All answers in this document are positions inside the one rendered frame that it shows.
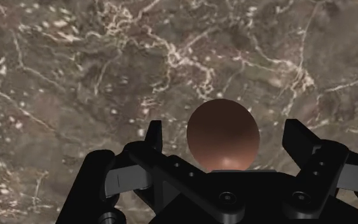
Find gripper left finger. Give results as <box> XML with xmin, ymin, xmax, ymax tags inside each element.
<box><xmin>55</xmin><ymin>120</ymin><xmax>246</xmax><ymax>224</ymax></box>

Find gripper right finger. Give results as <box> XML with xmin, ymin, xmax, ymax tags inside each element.
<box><xmin>282</xmin><ymin>118</ymin><xmax>358</xmax><ymax>220</ymax></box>

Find brown egg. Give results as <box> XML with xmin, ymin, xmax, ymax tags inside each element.
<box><xmin>186</xmin><ymin>98</ymin><xmax>260</xmax><ymax>172</ymax></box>

